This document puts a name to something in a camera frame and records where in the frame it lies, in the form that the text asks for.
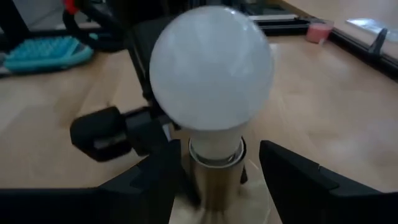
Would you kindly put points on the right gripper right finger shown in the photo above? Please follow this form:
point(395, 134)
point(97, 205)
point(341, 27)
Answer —
point(326, 208)

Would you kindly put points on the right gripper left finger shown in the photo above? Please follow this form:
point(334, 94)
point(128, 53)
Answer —
point(93, 208)

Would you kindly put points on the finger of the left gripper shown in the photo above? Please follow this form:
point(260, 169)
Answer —
point(149, 137)
point(244, 175)

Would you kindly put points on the metal lamp socket stand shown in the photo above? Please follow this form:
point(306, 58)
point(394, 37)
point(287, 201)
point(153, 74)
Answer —
point(217, 186)

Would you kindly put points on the white lightbulb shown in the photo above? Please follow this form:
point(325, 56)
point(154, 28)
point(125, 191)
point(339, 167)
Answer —
point(211, 68)

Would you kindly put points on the teal calculator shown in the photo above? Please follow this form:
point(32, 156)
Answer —
point(46, 53)

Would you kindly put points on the black clamp lever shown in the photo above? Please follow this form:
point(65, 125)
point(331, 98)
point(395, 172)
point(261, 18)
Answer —
point(377, 42)

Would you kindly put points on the tan wooden desk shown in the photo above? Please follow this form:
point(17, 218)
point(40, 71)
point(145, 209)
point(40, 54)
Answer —
point(342, 9)

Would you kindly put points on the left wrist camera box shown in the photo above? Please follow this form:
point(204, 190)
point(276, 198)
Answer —
point(146, 62)

